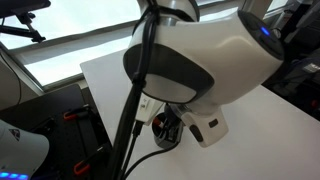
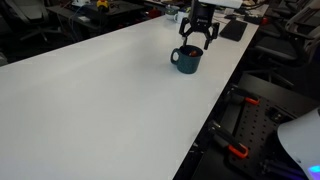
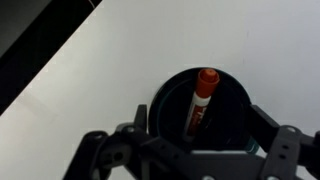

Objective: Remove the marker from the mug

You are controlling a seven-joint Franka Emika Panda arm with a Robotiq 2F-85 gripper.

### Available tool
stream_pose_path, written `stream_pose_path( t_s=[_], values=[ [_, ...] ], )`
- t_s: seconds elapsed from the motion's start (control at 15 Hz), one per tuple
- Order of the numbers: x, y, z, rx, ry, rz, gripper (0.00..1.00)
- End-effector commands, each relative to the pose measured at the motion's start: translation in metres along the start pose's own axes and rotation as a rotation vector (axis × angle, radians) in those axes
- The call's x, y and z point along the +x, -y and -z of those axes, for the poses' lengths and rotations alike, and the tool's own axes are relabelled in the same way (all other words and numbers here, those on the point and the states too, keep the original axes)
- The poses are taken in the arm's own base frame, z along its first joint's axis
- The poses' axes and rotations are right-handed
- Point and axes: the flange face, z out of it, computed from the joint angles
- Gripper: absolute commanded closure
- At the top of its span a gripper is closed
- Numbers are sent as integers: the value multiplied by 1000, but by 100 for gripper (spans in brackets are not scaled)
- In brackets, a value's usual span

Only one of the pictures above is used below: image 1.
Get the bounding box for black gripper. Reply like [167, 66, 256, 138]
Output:
[160, 104, 185, 143]

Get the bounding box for dark mug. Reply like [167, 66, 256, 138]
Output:
[151, 111, 185, 150]

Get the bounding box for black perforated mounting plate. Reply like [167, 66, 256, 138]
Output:
[0, 83, 126, 180]

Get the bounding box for grey blue office chair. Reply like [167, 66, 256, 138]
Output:
[275, 55, 320, 98]

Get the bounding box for black equipment stand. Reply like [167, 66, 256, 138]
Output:
[279, 0, 320, 45]

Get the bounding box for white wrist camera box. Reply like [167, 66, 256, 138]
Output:
[134, 92, 165, 127]

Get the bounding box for black clamp with orange handle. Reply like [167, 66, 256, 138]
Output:
[73, 145, 112, 176]
[63, 104, 93, 122]

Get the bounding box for grey window frame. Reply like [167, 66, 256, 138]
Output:
[0, 0, 278, 93]

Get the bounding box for thin black wall cable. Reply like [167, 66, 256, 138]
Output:
[0, 52, 23, 106]

